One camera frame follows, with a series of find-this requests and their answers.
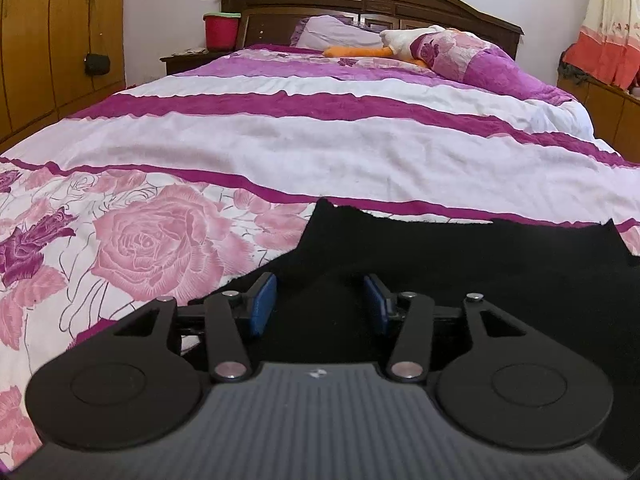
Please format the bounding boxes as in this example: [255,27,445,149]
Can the purple floral pillow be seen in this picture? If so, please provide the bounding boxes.
[410,28,575,106]

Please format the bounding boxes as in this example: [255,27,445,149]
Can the dark wooden nightstand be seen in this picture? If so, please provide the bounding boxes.
[160,50,233,76]

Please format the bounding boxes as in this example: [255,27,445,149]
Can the pink floral bed cover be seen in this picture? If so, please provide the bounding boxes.
[1,46,639,479]

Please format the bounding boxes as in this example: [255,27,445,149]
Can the red plastic bucket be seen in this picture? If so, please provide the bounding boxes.
[203,12,242,51]

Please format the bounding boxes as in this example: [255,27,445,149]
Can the wooden side cabinet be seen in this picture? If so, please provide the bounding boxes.
[556,73,640,162]

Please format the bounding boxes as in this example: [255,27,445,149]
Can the orange floral curtain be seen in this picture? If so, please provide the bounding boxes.
[563,0,639,90]

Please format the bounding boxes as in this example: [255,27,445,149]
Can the black knit cardigan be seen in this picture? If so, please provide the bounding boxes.
[186,197,640,470]

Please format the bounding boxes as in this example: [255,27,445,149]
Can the lilac pillow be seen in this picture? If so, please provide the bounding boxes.
[290,15,383,51]

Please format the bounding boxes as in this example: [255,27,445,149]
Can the wooden wardrobe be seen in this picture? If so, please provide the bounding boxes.
[1,0,126,150]

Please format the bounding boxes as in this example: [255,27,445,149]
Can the small black pouch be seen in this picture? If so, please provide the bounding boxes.
[84,53,111,77]

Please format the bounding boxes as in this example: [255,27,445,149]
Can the white orange plush toy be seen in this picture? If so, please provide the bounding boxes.
[323,25,446,68]

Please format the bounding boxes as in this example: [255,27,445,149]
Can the dark wooden headboard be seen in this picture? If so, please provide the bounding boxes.
[220,0,524,58]

